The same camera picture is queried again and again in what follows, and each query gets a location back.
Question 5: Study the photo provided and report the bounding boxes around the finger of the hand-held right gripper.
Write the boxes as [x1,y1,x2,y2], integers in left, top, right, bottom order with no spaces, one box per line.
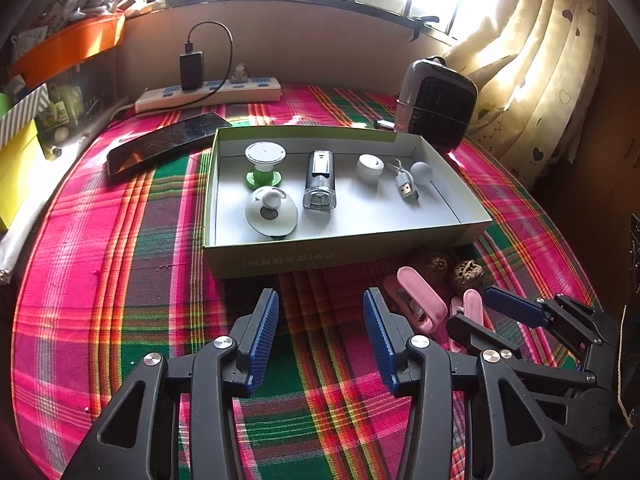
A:
[484,287,608,348]
[446,314,593,401]

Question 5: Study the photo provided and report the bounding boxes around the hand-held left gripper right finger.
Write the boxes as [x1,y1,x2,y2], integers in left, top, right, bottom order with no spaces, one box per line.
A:
[362,287,586,480]

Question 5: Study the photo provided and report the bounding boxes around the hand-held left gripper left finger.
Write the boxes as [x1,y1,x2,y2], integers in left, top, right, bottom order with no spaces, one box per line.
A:
[60,288,280,480]

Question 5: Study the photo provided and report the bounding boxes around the pink clip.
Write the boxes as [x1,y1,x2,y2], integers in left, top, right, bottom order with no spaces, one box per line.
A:
[384,266,447,333]
[449,289,483,353]

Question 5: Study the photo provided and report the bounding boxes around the green white cardboard tray box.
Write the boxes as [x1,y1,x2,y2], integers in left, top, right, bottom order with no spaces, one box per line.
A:
[202,126,493,280]

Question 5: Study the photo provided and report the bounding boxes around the white round disc with knob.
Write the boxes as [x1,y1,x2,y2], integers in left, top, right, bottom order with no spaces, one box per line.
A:
[244,186,300,238]

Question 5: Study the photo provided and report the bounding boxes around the white ball with USB cable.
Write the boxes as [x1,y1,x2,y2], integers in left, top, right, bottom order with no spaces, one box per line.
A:
[387,159,435,206]

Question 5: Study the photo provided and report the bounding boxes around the clear plastic dispenser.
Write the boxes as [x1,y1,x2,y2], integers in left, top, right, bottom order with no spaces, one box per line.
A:
[301,150,337,211]

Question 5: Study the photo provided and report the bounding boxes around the brown walnut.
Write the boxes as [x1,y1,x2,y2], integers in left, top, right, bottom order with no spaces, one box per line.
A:
[452,259,485,290]
[417,252,453,281]

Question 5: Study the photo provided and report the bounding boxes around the pink green plaid tablecloth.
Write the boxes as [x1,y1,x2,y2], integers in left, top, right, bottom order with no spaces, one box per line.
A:
[10,82,601,480]

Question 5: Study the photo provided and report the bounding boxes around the white round cap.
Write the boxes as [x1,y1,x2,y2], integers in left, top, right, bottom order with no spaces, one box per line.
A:
[356,154,385,183]

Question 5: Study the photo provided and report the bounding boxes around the green white spool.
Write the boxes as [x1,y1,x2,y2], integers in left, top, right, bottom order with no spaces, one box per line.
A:
[244,142,288,187]

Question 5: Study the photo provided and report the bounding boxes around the grey black desk heater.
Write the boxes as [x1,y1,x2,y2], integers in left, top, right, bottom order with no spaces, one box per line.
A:
[394,57,478,153]

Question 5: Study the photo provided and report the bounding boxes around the black smartphone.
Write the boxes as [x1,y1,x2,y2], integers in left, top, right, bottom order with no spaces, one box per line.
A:
[106,112,233,178]

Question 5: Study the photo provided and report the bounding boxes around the cream heart print curtain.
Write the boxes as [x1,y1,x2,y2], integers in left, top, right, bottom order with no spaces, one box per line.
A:
[445,0,616,188]

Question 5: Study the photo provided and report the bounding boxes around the white power strip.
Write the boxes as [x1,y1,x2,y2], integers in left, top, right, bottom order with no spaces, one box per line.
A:
[135,77,282,113]

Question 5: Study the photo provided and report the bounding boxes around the black charger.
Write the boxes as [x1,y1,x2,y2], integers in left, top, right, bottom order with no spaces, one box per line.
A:
[180,51,205,92]

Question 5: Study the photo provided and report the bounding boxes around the yellow box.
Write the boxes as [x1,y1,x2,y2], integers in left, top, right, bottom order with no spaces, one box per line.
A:
[0,120,42,231]

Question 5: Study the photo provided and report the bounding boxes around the black window hook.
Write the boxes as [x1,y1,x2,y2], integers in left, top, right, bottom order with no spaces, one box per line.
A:
[407,14,441,41]

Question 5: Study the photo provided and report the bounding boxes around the clear plastic container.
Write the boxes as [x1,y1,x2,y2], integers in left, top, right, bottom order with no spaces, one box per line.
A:
[37,55,126,161]

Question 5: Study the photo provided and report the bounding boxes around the striped cardboard box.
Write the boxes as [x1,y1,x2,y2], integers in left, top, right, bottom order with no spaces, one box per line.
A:
[0,84,51,148]

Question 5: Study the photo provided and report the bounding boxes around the orange plastic basin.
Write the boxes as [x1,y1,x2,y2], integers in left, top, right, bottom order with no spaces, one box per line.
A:
[10,12,126,86]

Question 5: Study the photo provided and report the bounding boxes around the black charger cable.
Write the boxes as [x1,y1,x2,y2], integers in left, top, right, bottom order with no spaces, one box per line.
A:
[145,21,235,108]

